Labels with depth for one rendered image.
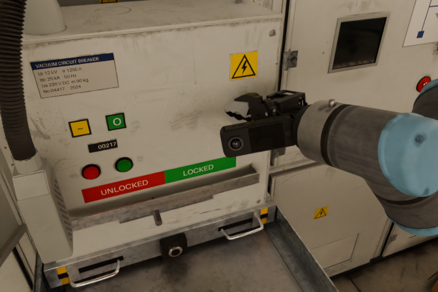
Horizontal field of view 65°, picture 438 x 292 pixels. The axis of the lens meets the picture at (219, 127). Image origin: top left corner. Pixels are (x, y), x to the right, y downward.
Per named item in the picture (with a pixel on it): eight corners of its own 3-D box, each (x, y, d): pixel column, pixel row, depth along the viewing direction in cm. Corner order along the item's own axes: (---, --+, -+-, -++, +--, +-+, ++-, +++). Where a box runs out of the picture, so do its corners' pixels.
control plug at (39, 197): (73, 257, 58) (46, 177, 49) (42, 265, 57) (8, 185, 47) (73, 223, 64) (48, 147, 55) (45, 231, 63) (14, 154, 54)
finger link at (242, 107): (244, 103, 70) (276, 109, 63) (220, 111, 67) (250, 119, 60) (242, 88, 69) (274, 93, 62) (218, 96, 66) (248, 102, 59)
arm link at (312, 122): (321, 176, 47) (317, 109, 44) (294, 166, 51) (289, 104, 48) (361, 154, 51) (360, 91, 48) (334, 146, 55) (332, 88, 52)
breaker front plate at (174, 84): (265, 210, 87) (285, 19, 61) (59, 270, 72) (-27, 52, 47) (263, 207, 88) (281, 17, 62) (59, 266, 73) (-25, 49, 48)
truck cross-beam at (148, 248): (274, 221, 90) (276, 204, 87) (51, 289, 73) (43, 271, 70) (265, 208, 94) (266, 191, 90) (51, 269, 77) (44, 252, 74)
